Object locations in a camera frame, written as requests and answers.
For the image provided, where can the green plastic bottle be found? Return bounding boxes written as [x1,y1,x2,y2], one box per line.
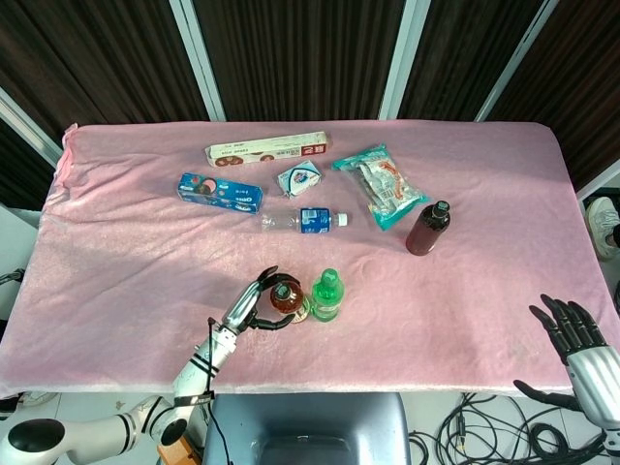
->
[310,267,346,323]

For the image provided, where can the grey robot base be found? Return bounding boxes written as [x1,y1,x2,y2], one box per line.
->
[201,391,412,465]

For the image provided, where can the white sneaker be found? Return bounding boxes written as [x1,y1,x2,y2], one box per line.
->
[584,196,620,263]

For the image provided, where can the small white soap packet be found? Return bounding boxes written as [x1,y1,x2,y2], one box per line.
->
[276,162,325,201]

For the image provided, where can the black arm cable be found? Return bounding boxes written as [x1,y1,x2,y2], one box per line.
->
[172,317,229,465]

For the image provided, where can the long white cookie box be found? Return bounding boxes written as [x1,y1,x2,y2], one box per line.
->
[202,130,333,169]

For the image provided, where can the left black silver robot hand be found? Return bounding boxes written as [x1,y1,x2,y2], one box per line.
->
[221,264,301,335]

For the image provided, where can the clear water bottle blue label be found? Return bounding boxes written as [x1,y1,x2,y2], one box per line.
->
[261,207,350,235]

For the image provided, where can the white frame post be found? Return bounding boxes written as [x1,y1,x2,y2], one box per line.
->
[474,0,559,123]
[378,0,432,121]
[168,0,228,122]

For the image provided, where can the black floor cables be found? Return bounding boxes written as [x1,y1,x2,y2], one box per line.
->
[409,391,605,465]

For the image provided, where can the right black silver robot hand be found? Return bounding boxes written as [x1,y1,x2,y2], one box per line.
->
[512,294,620,430]

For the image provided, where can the dark red bottle black cap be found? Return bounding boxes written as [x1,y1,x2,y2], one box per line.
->
[405,199,453,256]

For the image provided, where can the red tea bottle with label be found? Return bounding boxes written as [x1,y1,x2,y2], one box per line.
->
[268,275,312,325]

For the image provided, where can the teal snack bag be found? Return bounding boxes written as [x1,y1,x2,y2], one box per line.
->
[330,142,432,232]

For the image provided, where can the orange box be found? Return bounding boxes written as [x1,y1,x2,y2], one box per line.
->
[157,433,204,465]

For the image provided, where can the blue Oreo cookie box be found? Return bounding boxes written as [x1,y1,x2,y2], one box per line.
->
[175,172,265,214]

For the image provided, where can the pink table cloth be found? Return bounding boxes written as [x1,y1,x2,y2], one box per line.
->
[0,120,620,398]

